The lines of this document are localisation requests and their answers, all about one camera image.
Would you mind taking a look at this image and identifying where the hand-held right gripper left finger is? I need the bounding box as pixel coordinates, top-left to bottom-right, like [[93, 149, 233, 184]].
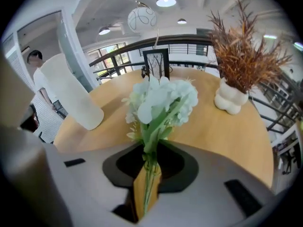
[[43, 141, 146, 227]]

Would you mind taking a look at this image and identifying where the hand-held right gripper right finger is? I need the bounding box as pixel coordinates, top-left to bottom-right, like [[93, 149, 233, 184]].
[[141, 139, 280, 227]]

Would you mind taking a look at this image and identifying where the white ceramic vase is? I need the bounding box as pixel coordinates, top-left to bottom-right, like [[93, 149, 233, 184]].
[[39, 53, 105, 131]]

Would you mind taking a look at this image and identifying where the white artificial flowers bouquet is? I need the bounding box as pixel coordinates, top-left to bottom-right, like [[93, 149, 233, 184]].
[[121, 75, 199, 217]]

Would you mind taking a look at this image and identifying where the round wooden table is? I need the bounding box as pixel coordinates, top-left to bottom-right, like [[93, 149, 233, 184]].
[[53, 67, 275, 218]]

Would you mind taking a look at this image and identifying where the dried grass in white pot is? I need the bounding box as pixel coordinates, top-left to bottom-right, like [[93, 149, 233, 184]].
[[206, 0, 294, 116]]

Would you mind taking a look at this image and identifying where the black railing with wooden handrail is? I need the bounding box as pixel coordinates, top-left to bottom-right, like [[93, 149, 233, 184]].
[[89, 35, 301, 134]]

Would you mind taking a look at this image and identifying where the white globe table lamp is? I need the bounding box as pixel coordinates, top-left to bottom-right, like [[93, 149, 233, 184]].
[[127, 0, 160, 79]]

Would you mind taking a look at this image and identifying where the window with dark frame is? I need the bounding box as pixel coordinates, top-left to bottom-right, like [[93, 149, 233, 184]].
[[87, 42, 131, 78]]

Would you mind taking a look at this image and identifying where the black picture frame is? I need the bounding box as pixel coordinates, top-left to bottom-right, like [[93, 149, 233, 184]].
[[142, 48, 170, 80]]

